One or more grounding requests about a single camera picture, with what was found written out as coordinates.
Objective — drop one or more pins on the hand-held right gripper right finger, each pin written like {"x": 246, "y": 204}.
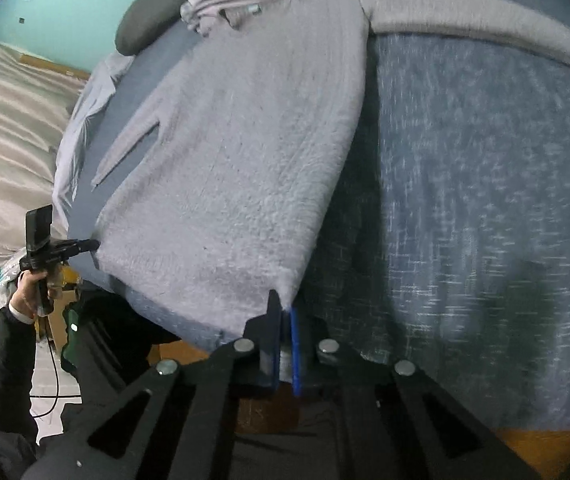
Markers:
{"x": 295, "y": 360}

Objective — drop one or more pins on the beige curtain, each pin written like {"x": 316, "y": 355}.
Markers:
{"x": 10, "y": 150}

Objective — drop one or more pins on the green bag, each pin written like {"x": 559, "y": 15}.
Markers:
{"x": 71, "y": 340}

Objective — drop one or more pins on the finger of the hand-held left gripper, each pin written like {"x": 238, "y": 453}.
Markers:
{"x": 82, "y": 246}

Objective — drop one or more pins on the wooden wall trim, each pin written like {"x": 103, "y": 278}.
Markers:
{"x": 55, "y": 66}

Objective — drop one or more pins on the person's left hand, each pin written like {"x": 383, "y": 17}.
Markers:
{"x": 24, "y": 295}

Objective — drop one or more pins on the crumpled plastic bags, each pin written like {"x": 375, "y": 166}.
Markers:
{"x": 2, "y": 285}

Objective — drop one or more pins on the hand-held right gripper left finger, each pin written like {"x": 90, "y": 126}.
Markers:
{"x": 277, "y": 355}

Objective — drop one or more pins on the dark grey pillow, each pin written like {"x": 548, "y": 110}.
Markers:
{"x": 150, "y": 15}

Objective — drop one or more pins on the blue flecked bed blanket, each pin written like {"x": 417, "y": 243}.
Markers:
{"x": 465, "y": 235}

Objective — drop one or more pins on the person's left forearm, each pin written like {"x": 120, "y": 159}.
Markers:
{"x": 7, "y": 370}

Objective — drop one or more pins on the grey knit sweater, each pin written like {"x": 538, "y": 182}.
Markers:
{"x": 245, "y": 160}

